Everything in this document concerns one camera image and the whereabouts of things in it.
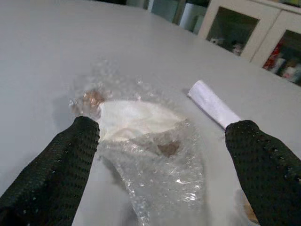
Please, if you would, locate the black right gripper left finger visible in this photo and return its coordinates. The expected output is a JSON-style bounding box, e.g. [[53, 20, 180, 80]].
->
[[0, 116, 101, 226]]

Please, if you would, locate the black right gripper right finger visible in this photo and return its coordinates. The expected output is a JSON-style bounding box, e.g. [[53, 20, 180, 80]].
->
[[224, 119, 301, 226]]

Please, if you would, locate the clear bubble wrap bag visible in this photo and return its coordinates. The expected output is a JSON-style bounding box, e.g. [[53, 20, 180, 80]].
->
[[68, 61, 207, 226]]

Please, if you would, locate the brown cardboard piece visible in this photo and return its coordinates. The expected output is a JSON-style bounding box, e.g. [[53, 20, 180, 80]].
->
[[235, 188, 259, 224]]

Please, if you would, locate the white rolled paper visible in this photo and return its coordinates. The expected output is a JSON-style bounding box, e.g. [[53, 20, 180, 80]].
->
[[187, 80, 241, 130]]

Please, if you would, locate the white glass-door cabinet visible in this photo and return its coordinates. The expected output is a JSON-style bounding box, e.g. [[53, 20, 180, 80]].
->
[[197, 0, 301, 85]]

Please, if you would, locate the white box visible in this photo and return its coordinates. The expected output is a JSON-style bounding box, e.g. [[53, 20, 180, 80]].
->
[[179, 2, 209, 34]]

